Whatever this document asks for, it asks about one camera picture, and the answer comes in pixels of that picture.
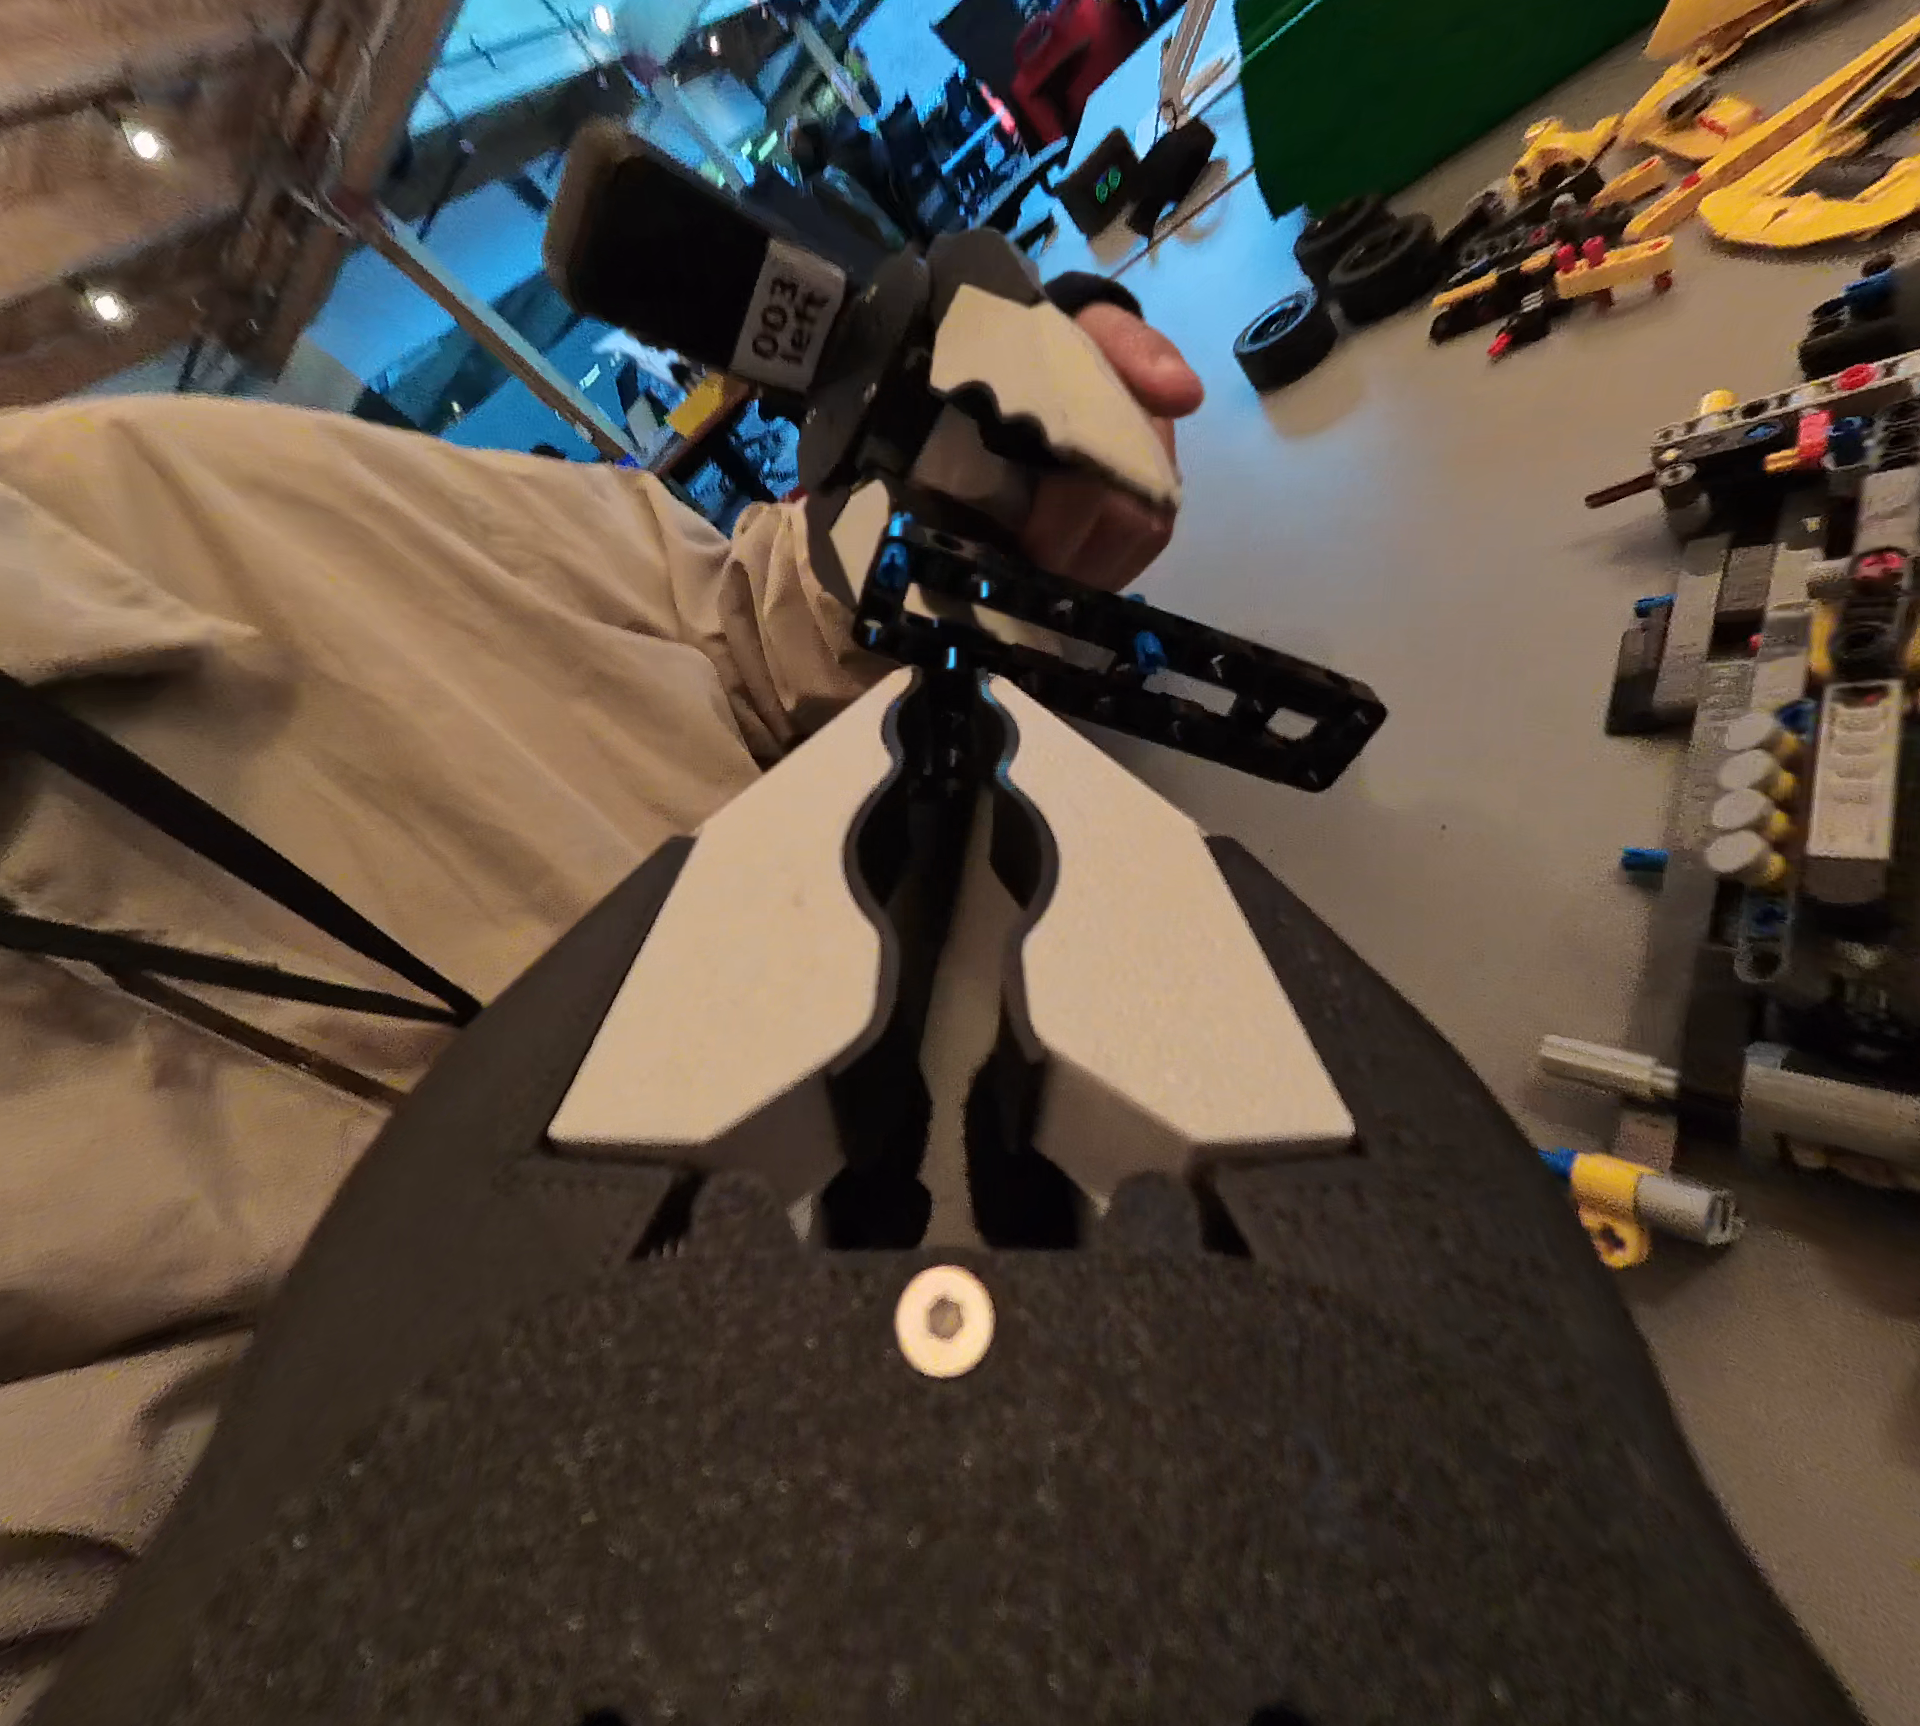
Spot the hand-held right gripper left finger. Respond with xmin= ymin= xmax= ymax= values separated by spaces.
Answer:
xmin=544 ymin=671 xmax=939 ymax=1227

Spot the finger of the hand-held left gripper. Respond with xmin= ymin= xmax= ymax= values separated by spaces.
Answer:
xmin=922 ymin=282 xmax=1188 ymax=515
xmin=899 ymin=411 xmax=1056 ymax=517

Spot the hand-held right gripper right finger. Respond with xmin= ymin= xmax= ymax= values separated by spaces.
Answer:
xmin=965 ymin=681 xmax=1359 ymax=1227

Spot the black toy brick frame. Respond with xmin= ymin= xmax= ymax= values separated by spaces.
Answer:
xmin=851 ymin=511 xmax=1389 ymax=844

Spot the person's left forearm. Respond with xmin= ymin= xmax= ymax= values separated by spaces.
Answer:
xmin=373 ymin=436 xmax=901 ymax=785

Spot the person's left hand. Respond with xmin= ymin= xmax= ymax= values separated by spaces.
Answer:
xmin=1034 ymin=304 xmax=1206 ymax=593

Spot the black device with green lights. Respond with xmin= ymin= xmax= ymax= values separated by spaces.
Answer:
xmin=1054 ymin=125 xmax=1146 ymax=246

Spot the black toy wheel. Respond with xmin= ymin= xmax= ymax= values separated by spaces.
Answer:
xmin=1325 ymin=214 xmax=1442 ymax=327
xmin=1291 ymin=193 xmax=1389 ymax=289
xmin=1232 ymin=289 xmax=1341 ymax=394

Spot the red chair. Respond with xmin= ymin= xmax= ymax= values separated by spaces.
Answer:
xmin=1007 ymin=0 xmax=1149 ymax=150

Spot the small yellow toy connector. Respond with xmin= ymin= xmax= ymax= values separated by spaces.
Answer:
xmin=1505 ymin=112 xmax=1621 ymax=202

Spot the black yellow red toy subassembly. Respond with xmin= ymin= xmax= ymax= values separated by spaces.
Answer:
xmin=1428 ymin=188 xmax=1679 ymax=365

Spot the green plastic bin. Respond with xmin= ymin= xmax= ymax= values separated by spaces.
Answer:
xmin=1232 ymin=0 xmax=1920 ymax=220

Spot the yellow toy panel piece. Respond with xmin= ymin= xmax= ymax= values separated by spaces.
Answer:
xmin=1620 ymin=61 xmax=1764 ymax=167

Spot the toy car chassis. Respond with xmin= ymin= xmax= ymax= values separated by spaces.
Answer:
xmin=1535 ymin=256 xmax=1920 ymax=1271

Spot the yellow toy car hood assembly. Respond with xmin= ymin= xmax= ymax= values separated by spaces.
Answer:
xmin=1625 ymin=16 xmax=1920 ymax=251

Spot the black lanyard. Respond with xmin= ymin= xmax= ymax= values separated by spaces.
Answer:
xmin=0 ymin=669 xmax=485 ymax=1107

